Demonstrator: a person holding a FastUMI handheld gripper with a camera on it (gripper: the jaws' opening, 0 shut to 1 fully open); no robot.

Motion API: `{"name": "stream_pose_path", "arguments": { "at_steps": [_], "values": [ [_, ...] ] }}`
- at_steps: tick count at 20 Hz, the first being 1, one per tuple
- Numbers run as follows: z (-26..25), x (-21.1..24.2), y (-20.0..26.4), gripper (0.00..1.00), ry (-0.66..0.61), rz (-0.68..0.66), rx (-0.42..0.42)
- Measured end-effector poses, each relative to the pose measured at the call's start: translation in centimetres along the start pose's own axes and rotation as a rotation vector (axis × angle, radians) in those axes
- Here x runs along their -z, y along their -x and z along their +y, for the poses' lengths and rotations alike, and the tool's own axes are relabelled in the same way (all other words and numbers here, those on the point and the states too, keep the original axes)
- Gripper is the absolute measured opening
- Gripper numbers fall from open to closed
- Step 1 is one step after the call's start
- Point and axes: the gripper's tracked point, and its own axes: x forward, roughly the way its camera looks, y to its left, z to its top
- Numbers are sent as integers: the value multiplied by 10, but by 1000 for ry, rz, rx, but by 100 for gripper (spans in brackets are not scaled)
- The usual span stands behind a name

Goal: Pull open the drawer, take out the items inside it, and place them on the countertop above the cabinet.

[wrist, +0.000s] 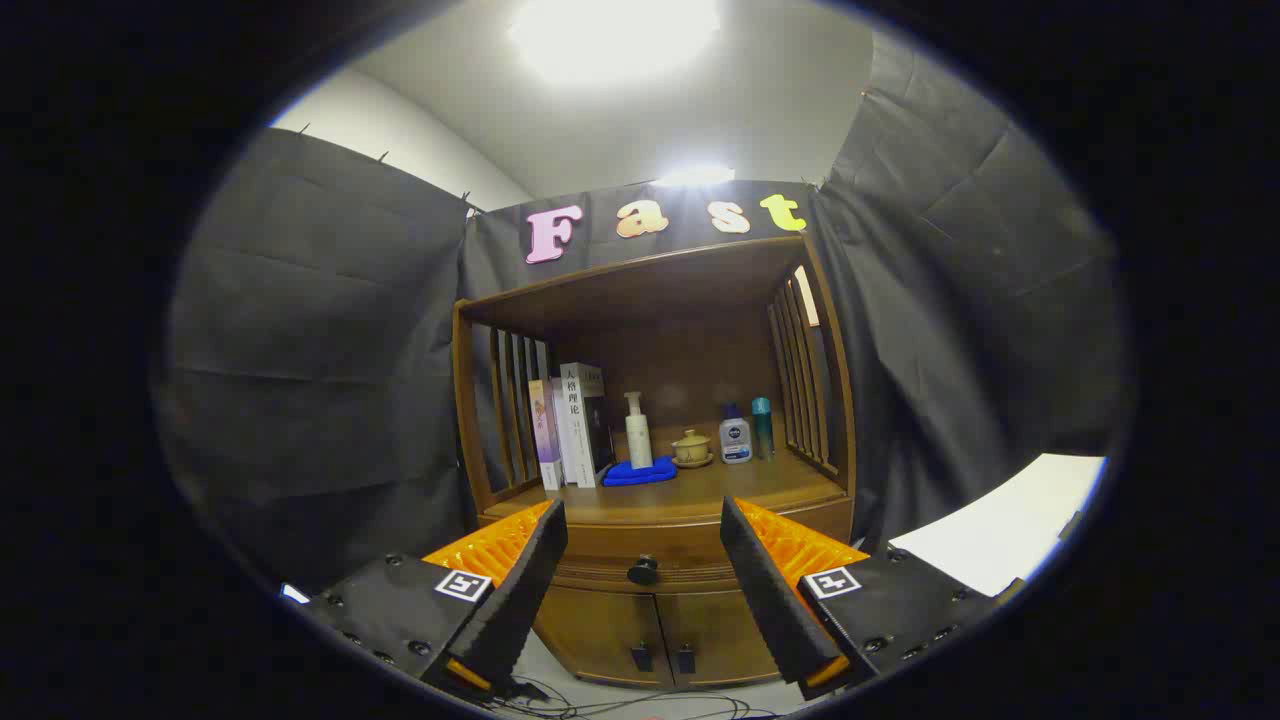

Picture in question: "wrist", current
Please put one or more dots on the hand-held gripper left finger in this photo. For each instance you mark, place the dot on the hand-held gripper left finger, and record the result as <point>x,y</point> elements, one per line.
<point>520,590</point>

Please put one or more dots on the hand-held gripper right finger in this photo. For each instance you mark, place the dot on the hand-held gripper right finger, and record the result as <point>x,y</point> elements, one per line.
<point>770,600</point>

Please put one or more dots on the black round drawer knob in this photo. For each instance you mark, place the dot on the black round drawer knob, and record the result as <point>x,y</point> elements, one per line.
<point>643,571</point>

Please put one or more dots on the wooden drawer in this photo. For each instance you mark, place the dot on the wooden drawer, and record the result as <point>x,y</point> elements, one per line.
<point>650,540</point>

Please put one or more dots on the wooden cabinet door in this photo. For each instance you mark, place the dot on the wooden cabinet door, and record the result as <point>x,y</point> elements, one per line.
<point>715,635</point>
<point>590,630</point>

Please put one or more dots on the wooden countertop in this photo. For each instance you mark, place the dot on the wooden countertop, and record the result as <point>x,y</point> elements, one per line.
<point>690,495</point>

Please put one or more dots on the brown wooden cabinet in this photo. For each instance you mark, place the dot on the brown wooden cabinet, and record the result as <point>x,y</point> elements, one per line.
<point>620,300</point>

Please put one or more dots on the purple book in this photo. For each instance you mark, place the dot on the purple book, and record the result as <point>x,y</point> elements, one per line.
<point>545,430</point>

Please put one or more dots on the white blue-capped lotion bottle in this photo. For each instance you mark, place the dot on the white blue-capped lotion bottle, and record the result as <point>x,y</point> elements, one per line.
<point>735,440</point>

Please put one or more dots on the thin white book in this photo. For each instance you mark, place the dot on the thin white book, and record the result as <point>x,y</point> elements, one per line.
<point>562,430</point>

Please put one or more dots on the blue folded cloth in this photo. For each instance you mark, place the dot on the blue folded cloth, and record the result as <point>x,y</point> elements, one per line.
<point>640,472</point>

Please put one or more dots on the teal bottle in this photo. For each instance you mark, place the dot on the teal bottle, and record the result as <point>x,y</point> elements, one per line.
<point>762,430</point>

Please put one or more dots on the beige lidded teacup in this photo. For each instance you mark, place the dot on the beige lidded teacup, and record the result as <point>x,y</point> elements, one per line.
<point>691,448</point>

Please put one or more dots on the thick white portrait book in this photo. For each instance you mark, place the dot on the thick white portrait book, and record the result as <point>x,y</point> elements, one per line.
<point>588,420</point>

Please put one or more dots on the white pump bottle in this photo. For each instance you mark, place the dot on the white pump bottle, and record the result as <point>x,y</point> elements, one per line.
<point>638,435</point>

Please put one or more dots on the white flat panel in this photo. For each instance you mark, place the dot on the white flat panel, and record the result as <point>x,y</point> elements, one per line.
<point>1000,520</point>

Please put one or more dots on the black backdrop cloth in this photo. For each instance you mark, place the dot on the black backdrop cloth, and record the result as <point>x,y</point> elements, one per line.
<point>300,350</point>

